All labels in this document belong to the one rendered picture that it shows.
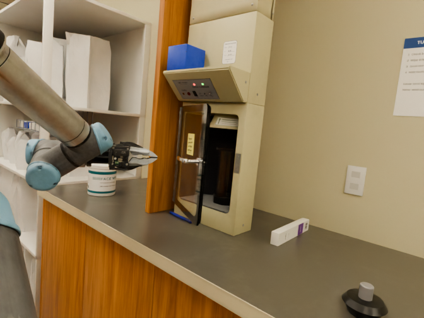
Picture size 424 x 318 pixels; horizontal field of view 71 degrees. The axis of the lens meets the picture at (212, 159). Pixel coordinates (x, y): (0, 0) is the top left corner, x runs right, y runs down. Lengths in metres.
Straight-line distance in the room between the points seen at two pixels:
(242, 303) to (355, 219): 0.74
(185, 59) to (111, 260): 0.77
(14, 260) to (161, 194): 1.04
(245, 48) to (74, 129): 0.62
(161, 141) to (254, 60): 0.49
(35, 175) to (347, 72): 1.15
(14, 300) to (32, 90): 0.47
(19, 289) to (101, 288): 1.05
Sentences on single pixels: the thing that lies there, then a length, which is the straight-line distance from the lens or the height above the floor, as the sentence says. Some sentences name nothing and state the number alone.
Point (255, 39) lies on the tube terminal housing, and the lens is 1.07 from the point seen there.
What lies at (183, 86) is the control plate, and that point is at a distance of 1.13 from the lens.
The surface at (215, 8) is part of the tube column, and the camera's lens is 1.22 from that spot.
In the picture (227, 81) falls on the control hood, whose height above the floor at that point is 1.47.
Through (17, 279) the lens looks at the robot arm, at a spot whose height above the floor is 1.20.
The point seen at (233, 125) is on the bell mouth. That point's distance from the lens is 1.10.
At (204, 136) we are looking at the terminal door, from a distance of 0.93.
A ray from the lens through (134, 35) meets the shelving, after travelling 2.39.
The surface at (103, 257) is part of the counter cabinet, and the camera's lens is 1.25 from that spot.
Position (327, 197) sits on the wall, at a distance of 1.36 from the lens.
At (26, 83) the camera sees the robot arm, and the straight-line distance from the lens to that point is 0.66.
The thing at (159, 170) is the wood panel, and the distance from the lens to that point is 1.25.
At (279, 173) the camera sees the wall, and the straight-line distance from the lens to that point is 1.44.
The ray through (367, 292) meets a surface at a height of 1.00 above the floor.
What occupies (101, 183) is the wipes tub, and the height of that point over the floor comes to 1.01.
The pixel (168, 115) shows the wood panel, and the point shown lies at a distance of 1.25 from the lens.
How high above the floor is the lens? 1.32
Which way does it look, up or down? 6 degrees down
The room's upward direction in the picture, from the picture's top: 5 degrees clockwise
